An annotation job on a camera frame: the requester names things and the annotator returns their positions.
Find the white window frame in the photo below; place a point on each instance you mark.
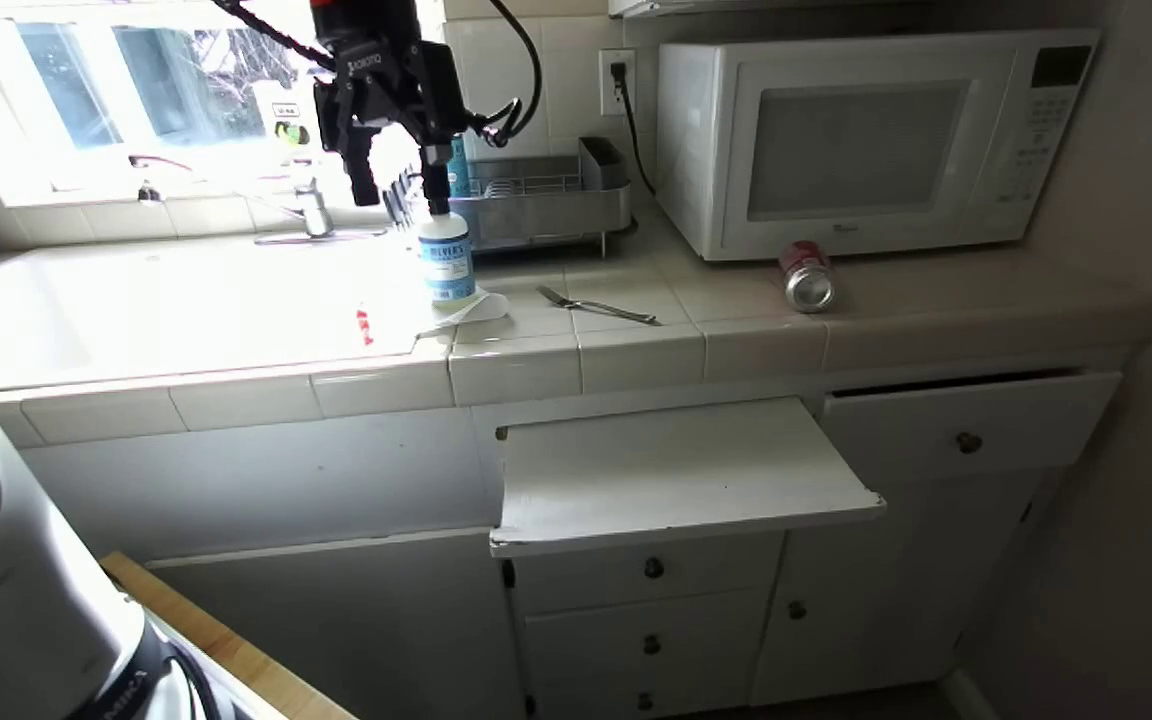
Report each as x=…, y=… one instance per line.
x=136, y=93

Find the white wall outlet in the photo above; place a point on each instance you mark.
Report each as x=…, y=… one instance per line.
x=613, y=68

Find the white pull-out shelf board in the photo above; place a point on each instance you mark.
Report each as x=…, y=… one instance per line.
x=673, y=475

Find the wooden board edge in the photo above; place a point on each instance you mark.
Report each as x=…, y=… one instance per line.
x=268, y=686

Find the white blue soap pump bottle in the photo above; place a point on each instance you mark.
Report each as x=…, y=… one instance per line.
x=447, y=256

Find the grey dish drying rack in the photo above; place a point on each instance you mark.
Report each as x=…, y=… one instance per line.
x=546, y=201

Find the white open drawer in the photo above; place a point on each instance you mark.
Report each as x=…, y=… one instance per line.
x=965, y=429

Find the white cabinet door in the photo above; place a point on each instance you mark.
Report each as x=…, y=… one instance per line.
x=883, y=603

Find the silver metal fork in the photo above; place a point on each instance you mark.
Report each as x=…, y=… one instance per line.
x=593, y=307

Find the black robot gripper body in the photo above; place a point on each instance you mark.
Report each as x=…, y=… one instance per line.
x=387, y=74

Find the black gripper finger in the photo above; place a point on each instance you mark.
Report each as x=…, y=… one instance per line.
x=352, y=153
x=433, y=175

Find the white lower drawer stack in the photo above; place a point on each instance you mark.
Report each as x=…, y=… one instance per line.
x=642, y=630

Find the red soda can on counter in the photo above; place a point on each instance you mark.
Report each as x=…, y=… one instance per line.
x=810, y=278

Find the chrome sink faucet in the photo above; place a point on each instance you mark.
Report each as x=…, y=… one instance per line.
x=304, y=212

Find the white microwave oven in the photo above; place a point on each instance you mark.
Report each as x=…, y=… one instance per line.
x=865, y=143

